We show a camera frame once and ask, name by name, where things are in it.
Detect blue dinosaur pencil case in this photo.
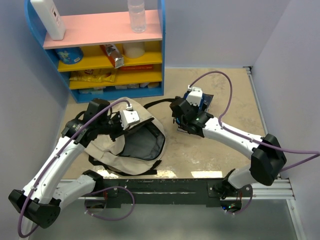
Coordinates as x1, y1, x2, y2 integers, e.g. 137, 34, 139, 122
172, 92, 202, 125

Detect beige canvas backpack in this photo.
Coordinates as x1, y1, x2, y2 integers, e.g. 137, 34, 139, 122
84, 97, 174, 176

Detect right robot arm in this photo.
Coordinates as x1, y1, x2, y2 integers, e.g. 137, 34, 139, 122
170, 97, 287, 197

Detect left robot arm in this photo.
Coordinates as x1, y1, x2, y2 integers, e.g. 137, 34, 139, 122
8, 98, 132, 230

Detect yellow chips bag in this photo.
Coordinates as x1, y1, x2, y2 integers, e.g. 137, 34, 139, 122
69, 68, 116, 83

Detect dark cover book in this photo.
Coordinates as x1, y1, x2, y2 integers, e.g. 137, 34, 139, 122
199, 93, 214, 112

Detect white small boxes row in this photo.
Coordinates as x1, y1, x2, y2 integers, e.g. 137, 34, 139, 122
78, 82, 161, 95

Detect orange silver snack packet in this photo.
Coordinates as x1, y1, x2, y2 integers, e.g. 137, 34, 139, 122
100, 44, 125, 69

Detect red flat box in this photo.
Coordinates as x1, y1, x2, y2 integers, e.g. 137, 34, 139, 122
119, 64, 154, 71

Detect blue shelf unit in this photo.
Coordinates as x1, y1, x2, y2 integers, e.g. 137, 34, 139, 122
24, 0, 166, 103

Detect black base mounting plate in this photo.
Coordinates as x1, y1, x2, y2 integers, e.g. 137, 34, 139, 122
95, 178, 253, 208

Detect blue round snack tub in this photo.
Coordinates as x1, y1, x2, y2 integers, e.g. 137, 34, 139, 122
55, 47, 84, 65

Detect white cylindrical container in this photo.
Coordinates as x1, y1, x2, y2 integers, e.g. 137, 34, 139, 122
122, 42, 145, 59

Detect clear plastic water bottle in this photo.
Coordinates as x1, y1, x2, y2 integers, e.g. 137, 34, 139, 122
127, 0, 147, 34

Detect white rectangular bottle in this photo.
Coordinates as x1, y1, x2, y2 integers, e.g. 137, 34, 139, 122
30, 0, 66, 41

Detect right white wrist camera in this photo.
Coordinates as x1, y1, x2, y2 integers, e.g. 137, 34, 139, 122
185, 85, 203, 107

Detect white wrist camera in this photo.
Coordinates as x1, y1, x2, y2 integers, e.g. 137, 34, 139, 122
120, 110, 140, 130
185, 85, 203, 107

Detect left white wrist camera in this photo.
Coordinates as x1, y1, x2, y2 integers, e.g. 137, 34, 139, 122
120, 110, 140, 130

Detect aluminium frame rail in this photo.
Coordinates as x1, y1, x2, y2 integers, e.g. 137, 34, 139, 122
18, 66, 307, 240

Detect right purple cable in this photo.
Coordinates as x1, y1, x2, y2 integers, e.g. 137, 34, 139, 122
188, 71, 320, 216

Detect purple cable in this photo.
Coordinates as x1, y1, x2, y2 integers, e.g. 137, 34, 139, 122
188, 71, 320, 216
17, 98, 136, 238

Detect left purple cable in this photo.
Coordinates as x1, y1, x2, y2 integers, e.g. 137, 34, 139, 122
17, 98, 136, 238

